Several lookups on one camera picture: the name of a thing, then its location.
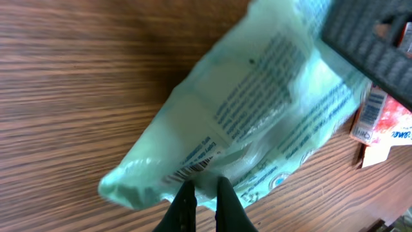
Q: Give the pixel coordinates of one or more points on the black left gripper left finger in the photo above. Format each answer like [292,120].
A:
[181,215]

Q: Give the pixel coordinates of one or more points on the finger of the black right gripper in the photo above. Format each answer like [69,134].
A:
[364,32]

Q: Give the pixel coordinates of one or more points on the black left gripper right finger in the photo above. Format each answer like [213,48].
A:
[230,215]

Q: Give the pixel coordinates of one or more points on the orange small carton box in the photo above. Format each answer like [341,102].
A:
[381,123]

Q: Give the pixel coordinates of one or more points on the mint green wipes packet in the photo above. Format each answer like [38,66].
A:
[267,95]

